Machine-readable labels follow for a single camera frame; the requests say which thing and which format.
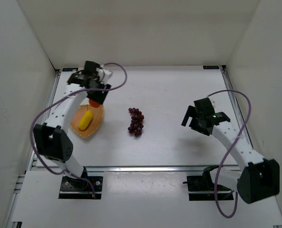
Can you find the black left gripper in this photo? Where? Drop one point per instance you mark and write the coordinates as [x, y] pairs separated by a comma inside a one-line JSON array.
[[97, 95]]

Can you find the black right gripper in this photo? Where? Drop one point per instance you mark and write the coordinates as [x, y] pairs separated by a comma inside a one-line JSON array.
[[195, 121]]

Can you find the fake orange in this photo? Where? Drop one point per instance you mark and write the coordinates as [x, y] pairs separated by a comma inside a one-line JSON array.
[[94, 104]]

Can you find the yellow fake lemon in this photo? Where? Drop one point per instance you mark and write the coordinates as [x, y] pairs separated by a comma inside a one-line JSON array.
[[85, 120]]

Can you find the dark red fake grapes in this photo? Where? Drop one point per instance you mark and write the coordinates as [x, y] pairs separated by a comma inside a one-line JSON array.
[[136, 125]]

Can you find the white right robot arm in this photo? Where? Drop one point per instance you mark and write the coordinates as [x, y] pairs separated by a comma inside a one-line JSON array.
[[259, 177]]

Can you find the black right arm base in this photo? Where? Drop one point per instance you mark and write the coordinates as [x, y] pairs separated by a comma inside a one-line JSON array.
[[201, 187]]

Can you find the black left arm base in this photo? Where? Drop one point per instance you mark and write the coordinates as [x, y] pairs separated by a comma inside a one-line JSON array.
[[79, 189]]

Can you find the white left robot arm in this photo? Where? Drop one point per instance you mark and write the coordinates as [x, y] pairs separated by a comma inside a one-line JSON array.
[[51, 137]]

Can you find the woven bamboo fruit basket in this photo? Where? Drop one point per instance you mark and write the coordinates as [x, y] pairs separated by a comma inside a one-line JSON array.
[[98, 115]]

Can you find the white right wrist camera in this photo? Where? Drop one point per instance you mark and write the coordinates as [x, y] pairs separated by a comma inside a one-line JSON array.
[[213, 102]]

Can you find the black left corner bracket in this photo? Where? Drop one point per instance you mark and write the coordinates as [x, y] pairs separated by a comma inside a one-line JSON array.
[[70, 69]]

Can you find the black corner bracket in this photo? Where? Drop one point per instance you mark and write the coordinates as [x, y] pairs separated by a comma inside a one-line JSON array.
[[210, 67], [70, 69]]

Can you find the right aluminium frame rail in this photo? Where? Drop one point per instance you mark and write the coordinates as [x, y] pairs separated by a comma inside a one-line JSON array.
[[236, 99]]

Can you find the aluminium frame rail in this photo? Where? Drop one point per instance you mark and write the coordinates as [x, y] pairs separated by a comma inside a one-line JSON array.
[[236, 99], [39, 126], [144, 168]]

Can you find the black right corner bracket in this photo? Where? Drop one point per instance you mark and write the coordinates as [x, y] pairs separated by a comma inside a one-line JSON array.
[[210, 67]]

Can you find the front aluminium frame rail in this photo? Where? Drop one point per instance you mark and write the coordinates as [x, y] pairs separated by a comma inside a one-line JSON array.
[[144, 168]]

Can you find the left aluminium frame rail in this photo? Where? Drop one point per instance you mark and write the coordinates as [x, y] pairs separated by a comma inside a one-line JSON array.
[[39, 126]]

